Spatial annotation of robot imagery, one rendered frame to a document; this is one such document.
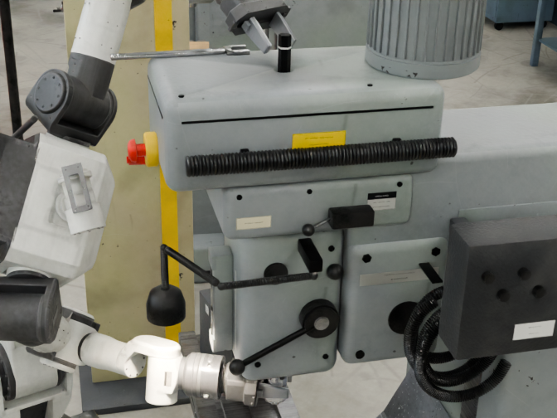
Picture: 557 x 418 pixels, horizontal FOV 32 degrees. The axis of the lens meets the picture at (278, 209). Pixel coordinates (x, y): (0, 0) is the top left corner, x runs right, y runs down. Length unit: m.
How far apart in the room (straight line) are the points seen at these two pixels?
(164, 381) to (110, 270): 1.81
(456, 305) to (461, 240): 0.11
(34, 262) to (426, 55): 0.82
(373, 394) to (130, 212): 1.23
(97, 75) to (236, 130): 0.49
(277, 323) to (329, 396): 2.23
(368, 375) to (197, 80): 2.67
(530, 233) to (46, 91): 0.95
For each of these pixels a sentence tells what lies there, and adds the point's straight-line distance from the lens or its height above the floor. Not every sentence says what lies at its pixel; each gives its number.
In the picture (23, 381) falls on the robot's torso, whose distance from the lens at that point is 2.39.
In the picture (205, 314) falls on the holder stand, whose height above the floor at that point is 1.11.
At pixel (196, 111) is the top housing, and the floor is 1.87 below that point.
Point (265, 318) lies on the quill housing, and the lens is 1.76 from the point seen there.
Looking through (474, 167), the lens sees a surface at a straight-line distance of 1.73.
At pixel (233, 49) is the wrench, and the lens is 1.76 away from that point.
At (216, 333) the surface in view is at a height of 1.38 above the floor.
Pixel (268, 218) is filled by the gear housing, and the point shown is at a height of 1.67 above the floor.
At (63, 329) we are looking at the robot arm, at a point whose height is 1.30.
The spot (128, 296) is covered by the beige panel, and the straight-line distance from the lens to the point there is 3.82.
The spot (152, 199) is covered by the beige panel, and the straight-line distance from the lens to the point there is 3.63.
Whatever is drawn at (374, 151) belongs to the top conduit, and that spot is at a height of 1.80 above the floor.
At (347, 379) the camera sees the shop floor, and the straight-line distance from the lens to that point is 4.08.
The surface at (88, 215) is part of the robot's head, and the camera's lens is 1.79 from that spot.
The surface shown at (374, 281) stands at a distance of 1.75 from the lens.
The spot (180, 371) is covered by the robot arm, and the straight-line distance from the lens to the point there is 1.97.
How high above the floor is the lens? 2.41
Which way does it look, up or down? 26 degrees down
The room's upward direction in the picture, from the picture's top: 1 degrees clockwise
